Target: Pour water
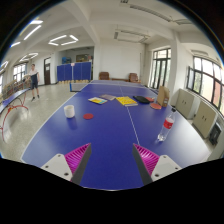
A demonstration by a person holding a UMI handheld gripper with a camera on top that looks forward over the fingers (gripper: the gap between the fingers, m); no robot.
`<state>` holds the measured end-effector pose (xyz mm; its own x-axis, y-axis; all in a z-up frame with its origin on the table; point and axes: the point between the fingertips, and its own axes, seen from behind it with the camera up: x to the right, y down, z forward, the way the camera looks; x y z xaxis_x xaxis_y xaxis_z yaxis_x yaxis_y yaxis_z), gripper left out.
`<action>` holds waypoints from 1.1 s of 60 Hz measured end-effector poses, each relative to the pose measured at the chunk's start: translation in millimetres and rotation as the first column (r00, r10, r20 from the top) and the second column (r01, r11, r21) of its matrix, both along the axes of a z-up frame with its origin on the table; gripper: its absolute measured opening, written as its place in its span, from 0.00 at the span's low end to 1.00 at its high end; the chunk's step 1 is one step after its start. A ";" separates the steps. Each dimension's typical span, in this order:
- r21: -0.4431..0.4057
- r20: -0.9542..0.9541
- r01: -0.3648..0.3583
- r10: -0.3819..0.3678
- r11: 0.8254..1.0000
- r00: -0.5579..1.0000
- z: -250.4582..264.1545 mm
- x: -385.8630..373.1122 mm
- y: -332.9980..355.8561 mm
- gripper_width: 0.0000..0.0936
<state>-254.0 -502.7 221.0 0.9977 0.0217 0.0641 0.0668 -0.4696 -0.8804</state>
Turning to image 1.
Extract red-legged table tennis table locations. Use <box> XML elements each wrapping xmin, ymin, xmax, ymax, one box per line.
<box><xmin>0</xmin><ymin>87</ymin><xmax>31</xmax><ymax>141</ymax></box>

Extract shelf unit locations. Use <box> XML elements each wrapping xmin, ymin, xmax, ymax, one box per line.
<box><xmin>1</xmin><ymin>79</ymin><xmax>32</xmax><ymax>100</ymax></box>

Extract dark brown door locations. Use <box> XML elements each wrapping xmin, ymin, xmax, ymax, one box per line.
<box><xmin>43</xmin><ymin>57</ymin><xmax>52</xmax><ymax>86</ymax></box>

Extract clear red-labelled drink bottle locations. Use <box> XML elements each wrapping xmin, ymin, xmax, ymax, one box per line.
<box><xmin>157</xmin><ymin>107</ymin><xmax>177</xmax><ymax>142</ymax></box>

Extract colourful thin book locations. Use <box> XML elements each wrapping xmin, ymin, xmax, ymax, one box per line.
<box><xmin>87</xmin><ymin>96</ymin><xmax>109</xmax><ymax>105</ymax></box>

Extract white cabinet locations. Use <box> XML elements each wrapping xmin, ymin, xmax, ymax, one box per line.
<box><xmin>192</xmin><ymin>100</ymin><xmax>219</xmax><ymax>140</ymax></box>
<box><xmin>175</xmin><ymin>88</ymin><xmax>200</xmax><ymax>120</ymax></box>

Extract black bin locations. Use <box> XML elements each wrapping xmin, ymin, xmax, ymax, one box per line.
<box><xmin>208</xmin><ymin>122</ymin><xmax>222</xmax><ymax>146</ymax></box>

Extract flat round red coaster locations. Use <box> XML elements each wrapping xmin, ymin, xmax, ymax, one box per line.
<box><xmin>82</xmin><ymin>113</ymin><xmax>95</xmax><ymax>121</ymax></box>

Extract large red table tennis paddle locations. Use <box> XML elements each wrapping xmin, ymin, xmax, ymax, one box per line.
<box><xmin>149</xmin><ymin>102</ymin><xmax>163</xmax><ymax>111</ymax></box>

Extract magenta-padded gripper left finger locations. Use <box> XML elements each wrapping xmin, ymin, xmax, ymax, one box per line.
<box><xmin>40</xmin><ymin>142</ymin><xmax>93</xmax><ymax>186</ymax></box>

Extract white cup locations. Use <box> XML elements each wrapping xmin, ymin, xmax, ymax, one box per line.
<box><xmin>63</xmin><ymin>104</ymin><xmax>76</xmax><ymax>119</ymax></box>

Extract person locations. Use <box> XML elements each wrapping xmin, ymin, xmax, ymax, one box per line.
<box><xmin>23</xmin><ymin>63</ymin><xmax>41</xmax><ymax>102</ymax></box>

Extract table tennis net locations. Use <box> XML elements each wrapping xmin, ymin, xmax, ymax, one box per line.
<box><xmin>69</xmin><ymin>81</ymin><xmax>90</xmax><ymax>93</ymax></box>

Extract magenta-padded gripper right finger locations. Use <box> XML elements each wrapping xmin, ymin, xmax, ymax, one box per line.
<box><xmin>131</xmin><ymin>143</ymin><xmax>183</xmax><ymax>186</ymax></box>

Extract yellow book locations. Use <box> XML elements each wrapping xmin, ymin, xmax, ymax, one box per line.
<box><xmin>115</xmin><ymin>96</ymin><xmax>139</xmax><ymax>108</ymax></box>

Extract brown armchair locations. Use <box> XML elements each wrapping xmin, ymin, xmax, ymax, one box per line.
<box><xmin>98</xmin><ymin>71</ymin><xmax>111</xmax><ymax>81</ymax></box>
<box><xmin>128</xmin><ymin>72</ymin><xmax>140</xmax><ymax>84</ymax></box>

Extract black paddle case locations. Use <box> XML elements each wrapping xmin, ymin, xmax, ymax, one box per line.
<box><xmin>132</xmin><ymin>95</ymin><xmax>151</xmax><ymax>104</ymax></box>

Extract grey booklet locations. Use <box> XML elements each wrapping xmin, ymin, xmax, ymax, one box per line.
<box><xmin>99</xmin><ymin>93</ymin><xmax>117</xmax><ymax>101</ymax></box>

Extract ceiling lights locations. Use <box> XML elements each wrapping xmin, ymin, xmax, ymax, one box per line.
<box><xmin>0</xmin><ymin>18</ymin><xmax>80</xmax><ymax>73</ymax></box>

